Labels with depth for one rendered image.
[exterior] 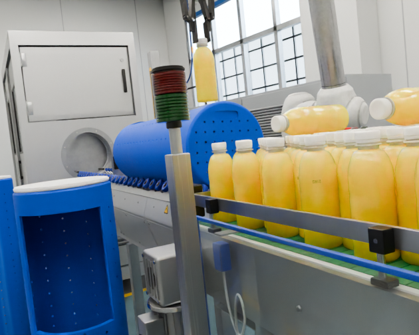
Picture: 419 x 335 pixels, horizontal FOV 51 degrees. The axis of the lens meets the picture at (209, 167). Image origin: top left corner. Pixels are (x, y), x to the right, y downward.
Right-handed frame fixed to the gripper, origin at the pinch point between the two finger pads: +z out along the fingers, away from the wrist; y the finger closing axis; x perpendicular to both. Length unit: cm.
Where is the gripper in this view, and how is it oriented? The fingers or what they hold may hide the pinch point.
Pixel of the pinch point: (200, 32)
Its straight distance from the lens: 152.7
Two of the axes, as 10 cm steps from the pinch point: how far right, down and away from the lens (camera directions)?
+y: -8.8, 1.3, -4.5
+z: 1.1, 9.9, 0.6
